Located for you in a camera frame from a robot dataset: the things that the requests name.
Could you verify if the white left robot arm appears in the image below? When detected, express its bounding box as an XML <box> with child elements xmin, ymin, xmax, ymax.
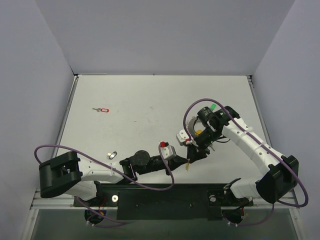
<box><xmin>39</xmin><ymin>147</ymin><xmax>188</xmax><ymax>206</ymax></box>

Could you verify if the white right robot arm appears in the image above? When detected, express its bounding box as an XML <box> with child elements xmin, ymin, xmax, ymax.
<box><xmin>186</xmin><ymin>106</ymin><xmax>299</xmax><ymax>205</ymax></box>

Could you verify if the steel keyring disc with rings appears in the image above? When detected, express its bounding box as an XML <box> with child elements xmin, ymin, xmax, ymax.
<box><xmin>186</xmin><ymin>116</ymin><xmax>200</xmax><ymax>137</ymax></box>

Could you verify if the green tag key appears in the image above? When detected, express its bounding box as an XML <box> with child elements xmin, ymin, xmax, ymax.
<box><xmin>210</xmin><ymin>104</ymin><xmax>216</xmax><ymax>111</ymax></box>

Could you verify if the black tag key loose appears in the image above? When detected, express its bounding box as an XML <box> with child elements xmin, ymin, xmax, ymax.
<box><xmin>106</xmin><ymin>151</ymin><xmax>118</xmax><ymax>160</ymax></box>

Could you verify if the red tag key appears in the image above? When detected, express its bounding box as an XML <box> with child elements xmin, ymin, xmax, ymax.
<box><xmin>92</xmin><ymin>108</ymin><xmax>110</xmax><ymax>113</ymax></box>

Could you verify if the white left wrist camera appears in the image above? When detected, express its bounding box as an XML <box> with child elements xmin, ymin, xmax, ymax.
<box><xmin>160</xmin><ymin>141</ymin><xmax>177</xmax><ymax>161</ymax></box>

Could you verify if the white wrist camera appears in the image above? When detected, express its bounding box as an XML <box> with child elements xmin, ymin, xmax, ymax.
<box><xmin>176</xmin><ymin>129</ymin><xmax>193</xmax><ymax>147</ymax></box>
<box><xmin>160</xmin><ymin>141</ymin><xmax>177</xmax><ymax>161</ymax></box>

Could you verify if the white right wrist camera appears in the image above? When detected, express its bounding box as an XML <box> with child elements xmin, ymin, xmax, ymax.
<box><xmin>176</xmin><ymin>129</ymin><xmax>193</xmax><ymax>147</ymax></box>

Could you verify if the aluminium frame rail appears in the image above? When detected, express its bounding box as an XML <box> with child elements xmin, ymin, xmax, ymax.
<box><xmin>29</xmin><ymin>188</ymin><xmax>121</xmax><ymax>210</ymax></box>

